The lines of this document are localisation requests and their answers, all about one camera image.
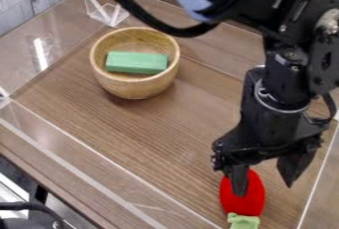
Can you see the green rectangular block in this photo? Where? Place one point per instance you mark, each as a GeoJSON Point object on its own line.
{"type": "Point", "coordinates": [139, 63]}

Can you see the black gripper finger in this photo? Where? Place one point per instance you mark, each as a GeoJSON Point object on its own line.
{"type": "Point", "coordinates": [294, 162]}
{"type": "Point", "coordinates": [240, 179]}

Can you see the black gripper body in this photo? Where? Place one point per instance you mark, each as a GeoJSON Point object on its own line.
{"type": "Point", "coordinates": [270, 129]}

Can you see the red plush strawberry toy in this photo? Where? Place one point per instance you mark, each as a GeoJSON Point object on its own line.
{"type": "Point", "coordinates": [244, 209]}

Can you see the wooden bowl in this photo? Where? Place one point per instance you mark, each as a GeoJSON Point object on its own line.
{"type": "Point", "coordinates": [141, 40]}

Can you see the clear acrylic corner bracket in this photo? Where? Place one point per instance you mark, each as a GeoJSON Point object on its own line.
{"type": "Point", "coordinates": [107, 13]}

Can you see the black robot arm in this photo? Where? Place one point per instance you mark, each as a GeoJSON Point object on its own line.
{"type": "Point", "coordinates": [301, 71]}

